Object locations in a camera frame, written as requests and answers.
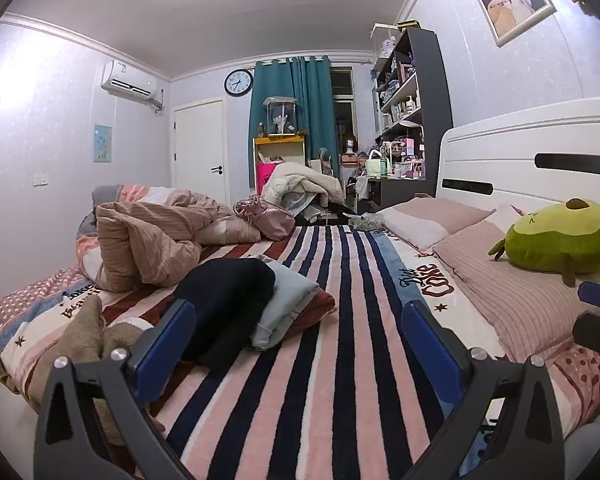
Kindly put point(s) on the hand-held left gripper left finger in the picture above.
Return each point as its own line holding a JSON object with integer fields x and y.
{"x": 162, "y": 345}

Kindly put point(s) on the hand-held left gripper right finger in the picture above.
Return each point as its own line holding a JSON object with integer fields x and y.
{"x": 430, "y": 345}

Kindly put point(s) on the brown knit sweater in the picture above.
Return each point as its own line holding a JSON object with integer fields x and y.
{"x": 80, "y": 330}

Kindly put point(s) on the green avocado plush toy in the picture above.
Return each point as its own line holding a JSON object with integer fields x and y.
{"x": 555, "y": 240}

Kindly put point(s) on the black folded garment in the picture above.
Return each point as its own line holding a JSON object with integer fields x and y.
{"x": 230, "y": 305}

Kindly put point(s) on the pink pillow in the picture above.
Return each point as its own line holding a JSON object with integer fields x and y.
{"x": 510, "y": 285}
{"x": 430, "y": 215}

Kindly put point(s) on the striped pink navy blanket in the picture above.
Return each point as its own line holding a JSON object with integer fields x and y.
{"x": 340, "y": 360}

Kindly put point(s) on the pink crumpled quilt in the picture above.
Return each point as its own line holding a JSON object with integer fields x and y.
{"x": 145, "y": 245}

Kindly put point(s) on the dark red folded garment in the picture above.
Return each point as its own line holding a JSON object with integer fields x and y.
{"x": 315, "y": 310}

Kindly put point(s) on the light blue folded garment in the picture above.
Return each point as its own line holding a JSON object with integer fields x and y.
{"x": 285, "y": 305}

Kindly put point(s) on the clear plastic bag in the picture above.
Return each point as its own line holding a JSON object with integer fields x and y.
{"x": 365, "y": 221}

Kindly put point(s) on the dark desk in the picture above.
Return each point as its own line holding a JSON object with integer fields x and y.
{"x": 400, "y": 192}

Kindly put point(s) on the grey pillow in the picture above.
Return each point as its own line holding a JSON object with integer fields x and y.
{"x": 105, "y": 194}

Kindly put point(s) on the pink satin bag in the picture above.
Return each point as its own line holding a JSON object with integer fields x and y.
{"x": 270, "y": 220}

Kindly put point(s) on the white bed headboard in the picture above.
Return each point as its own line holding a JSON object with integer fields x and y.
{"x": 505, "y": 150}

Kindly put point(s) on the green bottle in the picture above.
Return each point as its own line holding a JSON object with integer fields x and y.
{"x": 383, "y": 166}

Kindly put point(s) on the magenta bag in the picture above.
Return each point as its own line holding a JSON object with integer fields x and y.
{"x": 265, "y": 172}

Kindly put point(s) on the white door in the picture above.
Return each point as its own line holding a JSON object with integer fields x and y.
{"x": 200, "y": 145}

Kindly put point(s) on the pile of cream bedding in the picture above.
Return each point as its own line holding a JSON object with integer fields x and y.
{"x": 300, "y": 180}

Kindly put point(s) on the wig mannequin head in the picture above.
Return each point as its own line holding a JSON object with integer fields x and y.
{"x": 349, "y": 143}

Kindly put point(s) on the yellow cabinet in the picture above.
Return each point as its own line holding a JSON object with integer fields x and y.
{"x": 290, "y": 147}

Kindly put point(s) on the window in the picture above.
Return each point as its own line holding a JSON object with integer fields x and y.
{"x": 342, "y": 110}

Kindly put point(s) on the glass display case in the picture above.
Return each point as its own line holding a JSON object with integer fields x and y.
{"x": 280, "y": 117}

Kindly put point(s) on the dark bookshelf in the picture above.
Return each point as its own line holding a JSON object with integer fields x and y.
{"x": 432, "y": 85}

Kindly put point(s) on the white air conditioner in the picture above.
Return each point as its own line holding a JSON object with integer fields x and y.
{"x": 127, "y": 80}

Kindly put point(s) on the teal curtain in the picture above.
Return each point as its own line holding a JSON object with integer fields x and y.
{"x": 315, "y": 100}

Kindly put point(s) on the clear box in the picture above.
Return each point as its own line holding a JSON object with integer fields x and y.
{"x": 386, "y": 40}

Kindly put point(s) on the white light switch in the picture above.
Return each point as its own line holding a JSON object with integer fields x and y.
{"x": 40, "y": 179}

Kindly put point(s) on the small blue wall poster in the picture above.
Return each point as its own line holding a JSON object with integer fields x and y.
{"x": 102, "y": 143}

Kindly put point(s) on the round wall clock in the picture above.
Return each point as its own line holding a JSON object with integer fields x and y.
{"x": 238, "y": 82}

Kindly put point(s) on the framed wall photo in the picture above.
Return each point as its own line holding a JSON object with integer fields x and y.
{"x": 515, "y": 0}

